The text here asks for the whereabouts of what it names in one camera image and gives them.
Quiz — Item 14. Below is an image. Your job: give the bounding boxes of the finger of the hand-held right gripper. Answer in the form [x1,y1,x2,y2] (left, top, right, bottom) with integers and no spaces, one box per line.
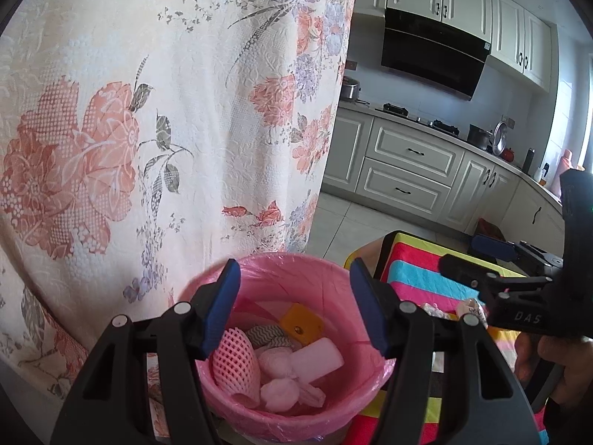
[473,234,564,268]
[439,254,551,305]

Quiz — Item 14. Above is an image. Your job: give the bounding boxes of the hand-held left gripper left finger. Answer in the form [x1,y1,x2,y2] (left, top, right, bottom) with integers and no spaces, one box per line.
[50,258,242,445]

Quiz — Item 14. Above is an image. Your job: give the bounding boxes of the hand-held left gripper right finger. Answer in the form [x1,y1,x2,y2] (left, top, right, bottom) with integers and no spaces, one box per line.
[348,257,538,445]

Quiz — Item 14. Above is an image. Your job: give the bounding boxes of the trash bin with pink bag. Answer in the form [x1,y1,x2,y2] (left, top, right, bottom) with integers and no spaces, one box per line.
[178,253,397,437]

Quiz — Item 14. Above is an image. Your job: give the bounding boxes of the pink foam fruit net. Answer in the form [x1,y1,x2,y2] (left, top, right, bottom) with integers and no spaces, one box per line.
[211,327,261,407]

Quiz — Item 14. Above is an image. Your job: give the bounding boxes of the yellow sponge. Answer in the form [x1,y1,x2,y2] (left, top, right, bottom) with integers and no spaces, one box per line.
[279,303,324,346]

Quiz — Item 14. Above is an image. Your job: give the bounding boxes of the white foam block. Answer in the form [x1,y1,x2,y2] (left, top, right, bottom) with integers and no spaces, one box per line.
[291,337,344,383]

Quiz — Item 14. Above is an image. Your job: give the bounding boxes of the person's right hand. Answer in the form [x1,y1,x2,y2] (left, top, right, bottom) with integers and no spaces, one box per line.
[514,332,593,408]

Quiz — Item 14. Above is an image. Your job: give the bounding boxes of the red floor bin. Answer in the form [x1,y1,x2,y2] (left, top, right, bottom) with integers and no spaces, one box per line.
[476,218,506,243]

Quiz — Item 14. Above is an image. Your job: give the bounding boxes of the small printed paper cup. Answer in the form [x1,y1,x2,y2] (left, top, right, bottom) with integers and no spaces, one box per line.
[456,299,487,328]

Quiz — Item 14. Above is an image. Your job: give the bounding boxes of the white side base cabinet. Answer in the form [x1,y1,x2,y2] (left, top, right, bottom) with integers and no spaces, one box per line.
[486,171,566,251]

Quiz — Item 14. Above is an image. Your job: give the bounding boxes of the striped tablecloth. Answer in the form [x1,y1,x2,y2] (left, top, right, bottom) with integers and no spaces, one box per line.
[345,232,547,445]

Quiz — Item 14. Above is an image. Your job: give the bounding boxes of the crumpled white tissue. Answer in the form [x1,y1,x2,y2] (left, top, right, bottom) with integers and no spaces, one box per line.
[419,303,452,319]

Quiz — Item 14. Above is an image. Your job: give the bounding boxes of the zigzag patterned cloth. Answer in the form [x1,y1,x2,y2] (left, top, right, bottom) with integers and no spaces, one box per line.
[245,324,292,349]

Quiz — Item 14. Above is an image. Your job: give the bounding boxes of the crumpled tissue ball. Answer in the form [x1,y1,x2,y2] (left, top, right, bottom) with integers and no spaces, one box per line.
[257,347,297,381]
[259,378,299,414]
[296,382,327,407]

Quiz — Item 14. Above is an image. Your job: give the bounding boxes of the pink thermos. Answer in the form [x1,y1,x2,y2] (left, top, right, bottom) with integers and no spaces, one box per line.
[551,149,575,195]

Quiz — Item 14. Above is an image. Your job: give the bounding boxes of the round steel lid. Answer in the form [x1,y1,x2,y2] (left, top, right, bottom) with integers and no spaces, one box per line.
[491,121,508,155]

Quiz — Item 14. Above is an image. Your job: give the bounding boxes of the dark cooking pot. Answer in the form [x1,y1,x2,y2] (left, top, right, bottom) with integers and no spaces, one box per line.
[467,123,493,150]

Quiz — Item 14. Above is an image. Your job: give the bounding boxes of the white base cabinet with drawers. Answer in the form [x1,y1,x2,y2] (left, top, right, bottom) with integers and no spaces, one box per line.
[322,102,522,237]

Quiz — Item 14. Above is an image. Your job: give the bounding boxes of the black gas stove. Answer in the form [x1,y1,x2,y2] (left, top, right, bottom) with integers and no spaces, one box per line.
[375,102,459,136]

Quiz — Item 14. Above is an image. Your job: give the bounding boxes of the black range hood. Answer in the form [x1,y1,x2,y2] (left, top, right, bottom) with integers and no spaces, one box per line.
[381,8,492,102]

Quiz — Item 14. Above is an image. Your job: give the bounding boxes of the steel pressure cooker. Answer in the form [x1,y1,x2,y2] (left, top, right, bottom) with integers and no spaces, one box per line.
[339,75,363,103]

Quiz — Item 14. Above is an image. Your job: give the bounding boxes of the floral curtain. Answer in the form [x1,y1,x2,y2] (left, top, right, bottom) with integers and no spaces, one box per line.
[0,0,360,409]

